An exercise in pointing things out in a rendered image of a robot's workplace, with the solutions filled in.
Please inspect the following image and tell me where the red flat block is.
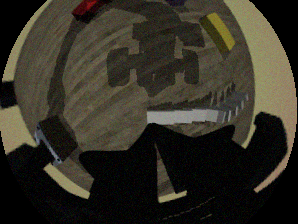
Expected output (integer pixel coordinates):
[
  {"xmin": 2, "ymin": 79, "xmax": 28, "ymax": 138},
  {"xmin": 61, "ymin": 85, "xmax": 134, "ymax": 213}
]
[{"xmin": 72, "ymin": 0, "xmax": 109, "ymax": 20}]

